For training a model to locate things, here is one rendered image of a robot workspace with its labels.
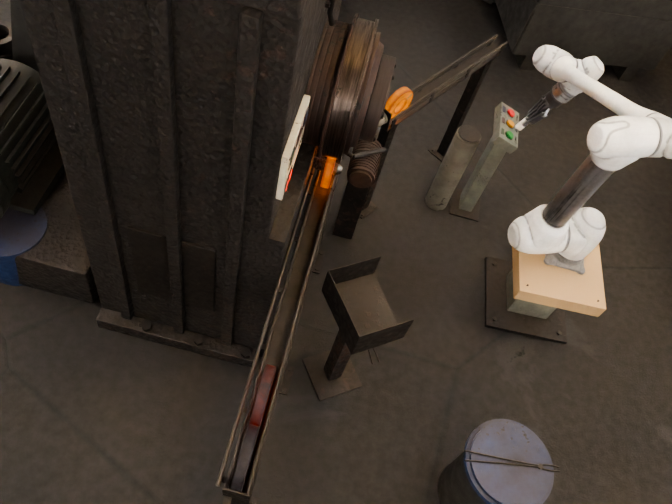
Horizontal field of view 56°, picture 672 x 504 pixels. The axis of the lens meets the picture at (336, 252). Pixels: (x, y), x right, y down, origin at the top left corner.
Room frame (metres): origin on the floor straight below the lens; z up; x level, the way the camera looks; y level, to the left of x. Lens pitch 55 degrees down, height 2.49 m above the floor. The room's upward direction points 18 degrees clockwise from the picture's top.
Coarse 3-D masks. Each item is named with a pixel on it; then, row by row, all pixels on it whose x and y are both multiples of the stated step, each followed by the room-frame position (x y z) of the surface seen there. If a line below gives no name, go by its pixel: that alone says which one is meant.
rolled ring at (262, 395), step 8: (272, 368) 0.76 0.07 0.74; (264, 376) 0.72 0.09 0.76; (272, 376) 0.73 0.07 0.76; (264, 384) 0.70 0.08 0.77; (264, 392) 0.68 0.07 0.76; (256, 400) 0.65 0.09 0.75; (264, 400) 0.66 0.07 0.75; (256, 408) 0.63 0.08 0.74; (264, 408) 0.64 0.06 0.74; (256, 416) 0.62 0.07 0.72; (256, 424) 0.61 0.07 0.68
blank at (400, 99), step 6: (396, 90) 2.09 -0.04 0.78; (402, 90) 2.09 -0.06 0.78; (408, 90) 2.11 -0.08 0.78; (390, 96) 2.06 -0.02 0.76; (396, 96) 2.06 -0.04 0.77; (402, 96) 2.08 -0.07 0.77; (408, 96) 2.12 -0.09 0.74; (390, 102) 2.04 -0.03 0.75; (396, 102) 2.05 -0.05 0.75; (402, 102) 2.12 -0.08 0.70; (408, 102) 2.13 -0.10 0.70; (390, 108) 2.03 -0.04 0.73; (396, 108) 2.10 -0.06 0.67; (402, 108) 2.11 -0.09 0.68; (396, 114) 2.08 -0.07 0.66
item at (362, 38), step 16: (368, 32) 1.61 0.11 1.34; (352, 48) 1.53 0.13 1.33; (368, 48) 1.54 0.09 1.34; (352, 64) 1.49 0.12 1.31; (352, 80) 1.45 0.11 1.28; (336, 96) 1.42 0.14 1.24; (352, 96) 1.42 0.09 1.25; (336, 112) 1.39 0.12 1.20; (352, 112) 1.39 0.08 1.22; (336, 128) 1.38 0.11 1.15; (336, 144) 1.38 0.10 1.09
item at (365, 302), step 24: (360, 264) 1.25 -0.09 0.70; (336, 288) 1.11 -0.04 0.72; (360, 288) 1.21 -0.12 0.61; (336, 312) 1.08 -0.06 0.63; (360, 312) 1.12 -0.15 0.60; (384, 312) 1.16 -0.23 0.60; (336, 336) 1.15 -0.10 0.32; (360, 336) 0.97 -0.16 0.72; (384, 336) 1.03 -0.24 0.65; (312, 360) 1.17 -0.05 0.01; (336, 360) 1.11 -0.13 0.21; (312, 384) 1.07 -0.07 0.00; (336, 384) 1.10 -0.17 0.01; (360, 384) 1.14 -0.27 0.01
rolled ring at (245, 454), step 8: (248, 432) 0.56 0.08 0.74; (256, 432) 0.57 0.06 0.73; (248, 440) 0.54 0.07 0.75; (248, 448) 0.52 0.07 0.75; (240, 456) 0.49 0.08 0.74; (248, 456) 0.50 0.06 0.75; (240, 464) 0.47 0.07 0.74; (248, 464) 0.48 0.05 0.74; (240, 472) 0.46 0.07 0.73; (232, 480) 0.44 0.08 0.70; (240, 480) 0.44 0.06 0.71; (232, 488) 0.42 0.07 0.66; (240, 488) 0.43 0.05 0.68
